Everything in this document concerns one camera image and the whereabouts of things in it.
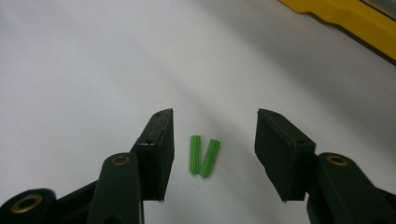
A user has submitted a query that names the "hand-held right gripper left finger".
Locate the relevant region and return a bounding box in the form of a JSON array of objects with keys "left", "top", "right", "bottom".
[{"left": 86, "top": 107, "right": 176, "bottom": 224}]

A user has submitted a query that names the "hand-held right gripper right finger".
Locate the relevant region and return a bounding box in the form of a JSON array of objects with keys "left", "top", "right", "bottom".
[{"left": 254, "top": 107, "right": 396, "bottom": 224}]

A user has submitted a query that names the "green plastic wall plug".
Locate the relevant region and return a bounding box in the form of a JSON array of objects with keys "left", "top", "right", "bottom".
[
  {"left": 199, "top": 138, "right": 221, "bottom": 179},
  {"left": 188, "top": 134, "right": 203, "bottom": 175}
]

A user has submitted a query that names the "yellow black organizer cabinet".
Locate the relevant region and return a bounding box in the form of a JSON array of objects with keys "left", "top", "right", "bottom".
[{"left": 277, "top": 0, "right": 396, "bottom": 67}]

